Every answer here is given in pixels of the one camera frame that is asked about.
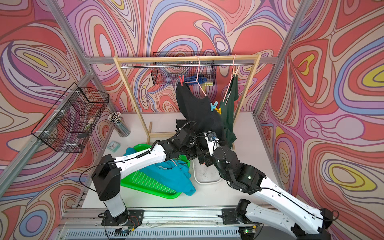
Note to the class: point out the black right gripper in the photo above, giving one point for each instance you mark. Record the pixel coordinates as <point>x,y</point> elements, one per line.
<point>206,155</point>

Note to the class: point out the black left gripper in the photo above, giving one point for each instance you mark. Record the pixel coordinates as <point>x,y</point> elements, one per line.
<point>198,144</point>

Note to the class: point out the teal t-shirt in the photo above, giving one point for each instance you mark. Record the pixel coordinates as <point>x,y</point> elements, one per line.
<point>177,179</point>

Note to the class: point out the light blue plastic clothespin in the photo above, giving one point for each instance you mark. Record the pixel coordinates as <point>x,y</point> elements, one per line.
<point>214,106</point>

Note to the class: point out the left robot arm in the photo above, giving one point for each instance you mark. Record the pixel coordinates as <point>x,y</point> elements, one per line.
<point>160,162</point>

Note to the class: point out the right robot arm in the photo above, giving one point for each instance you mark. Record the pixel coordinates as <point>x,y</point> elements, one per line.
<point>267,203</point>

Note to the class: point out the pink hanger of green shirt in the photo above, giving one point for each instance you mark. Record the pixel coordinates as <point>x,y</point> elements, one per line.
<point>233,75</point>

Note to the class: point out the white plastic tray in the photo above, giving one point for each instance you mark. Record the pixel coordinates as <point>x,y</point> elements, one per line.
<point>205,175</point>

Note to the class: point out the black t-shirt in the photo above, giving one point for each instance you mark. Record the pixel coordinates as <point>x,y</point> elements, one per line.
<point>198,111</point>

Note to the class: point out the yellow plastic clothespin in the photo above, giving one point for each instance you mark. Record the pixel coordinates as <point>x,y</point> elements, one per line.
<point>219,111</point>

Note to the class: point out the dark green t-shirt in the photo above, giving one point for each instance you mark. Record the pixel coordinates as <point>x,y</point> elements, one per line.
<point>228,110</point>

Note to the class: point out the green plastic basket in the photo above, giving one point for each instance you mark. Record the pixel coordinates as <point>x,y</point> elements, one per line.
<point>141,182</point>

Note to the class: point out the metal hanging rod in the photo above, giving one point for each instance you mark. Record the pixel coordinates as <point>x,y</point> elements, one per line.
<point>186,64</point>

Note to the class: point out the clear pencil cup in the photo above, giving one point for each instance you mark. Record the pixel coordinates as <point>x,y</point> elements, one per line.
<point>116,118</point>

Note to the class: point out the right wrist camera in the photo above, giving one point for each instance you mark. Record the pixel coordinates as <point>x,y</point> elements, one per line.
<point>212,141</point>

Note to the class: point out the black wire basket back wall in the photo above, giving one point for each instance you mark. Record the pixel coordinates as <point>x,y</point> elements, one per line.
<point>183,70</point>

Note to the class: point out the black wire basket wall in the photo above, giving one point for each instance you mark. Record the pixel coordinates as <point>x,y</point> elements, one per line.
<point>71,124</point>
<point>183,70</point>

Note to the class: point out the wooden clothes rack frame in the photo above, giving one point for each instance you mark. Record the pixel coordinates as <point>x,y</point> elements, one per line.
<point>238,104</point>

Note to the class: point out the black wire basket left wall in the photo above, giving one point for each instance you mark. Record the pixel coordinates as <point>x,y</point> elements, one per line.
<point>71,124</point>

